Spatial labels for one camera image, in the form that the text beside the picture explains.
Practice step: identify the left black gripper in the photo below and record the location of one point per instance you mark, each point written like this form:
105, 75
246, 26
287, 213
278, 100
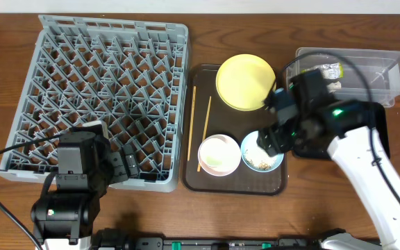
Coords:
121, 164

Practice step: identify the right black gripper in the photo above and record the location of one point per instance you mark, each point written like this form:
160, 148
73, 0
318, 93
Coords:
273, 139

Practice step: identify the light blue bowl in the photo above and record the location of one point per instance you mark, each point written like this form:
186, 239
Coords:
256, 158

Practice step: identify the yellow plate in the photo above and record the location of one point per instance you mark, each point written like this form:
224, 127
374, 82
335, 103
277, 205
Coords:
244, 81

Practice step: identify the white pink cup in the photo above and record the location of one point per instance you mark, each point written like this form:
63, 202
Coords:
219, 155

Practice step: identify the orange green snack wrapper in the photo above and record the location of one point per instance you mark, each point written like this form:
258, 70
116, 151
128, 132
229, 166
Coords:
329, 71

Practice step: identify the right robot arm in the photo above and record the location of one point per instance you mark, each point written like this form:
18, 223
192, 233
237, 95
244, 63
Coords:
310, 116

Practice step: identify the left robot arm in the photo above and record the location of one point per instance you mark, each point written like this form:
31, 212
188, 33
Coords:
69, 203

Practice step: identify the crumpled white tissue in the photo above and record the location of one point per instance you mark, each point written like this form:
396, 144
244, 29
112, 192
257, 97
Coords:
333, 87

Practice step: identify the right wooden chopstick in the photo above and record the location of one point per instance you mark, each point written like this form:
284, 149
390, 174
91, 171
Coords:
205, 128

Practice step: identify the wooden chopstick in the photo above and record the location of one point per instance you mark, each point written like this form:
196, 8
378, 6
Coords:
194, 92
205, 128

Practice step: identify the dark brown serving tray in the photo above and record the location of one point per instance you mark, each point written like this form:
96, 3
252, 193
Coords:
228, 121

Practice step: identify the grey plastic dish rack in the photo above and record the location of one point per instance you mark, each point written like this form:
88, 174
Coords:
132, 75

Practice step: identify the left wooden chopstick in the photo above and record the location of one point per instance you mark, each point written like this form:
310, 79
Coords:
194, 92

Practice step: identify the clear plastic bin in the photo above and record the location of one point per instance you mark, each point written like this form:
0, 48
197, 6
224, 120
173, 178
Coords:
381, 68

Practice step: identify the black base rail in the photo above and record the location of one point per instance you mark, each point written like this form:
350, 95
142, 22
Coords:
335, 239

